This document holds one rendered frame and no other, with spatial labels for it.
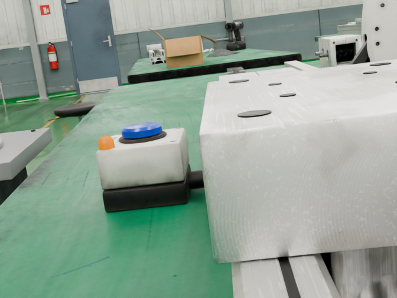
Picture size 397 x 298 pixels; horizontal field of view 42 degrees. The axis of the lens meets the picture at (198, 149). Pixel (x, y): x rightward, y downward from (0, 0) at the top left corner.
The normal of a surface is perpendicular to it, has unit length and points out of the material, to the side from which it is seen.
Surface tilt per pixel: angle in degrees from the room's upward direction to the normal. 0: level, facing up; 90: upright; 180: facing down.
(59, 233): 0
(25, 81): 90
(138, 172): 90
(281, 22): 90
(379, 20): 89
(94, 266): 0
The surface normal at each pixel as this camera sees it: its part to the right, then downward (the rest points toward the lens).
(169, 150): -0.04, 0.22
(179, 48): 0.00, -0.17
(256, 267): -0.12, -0.97
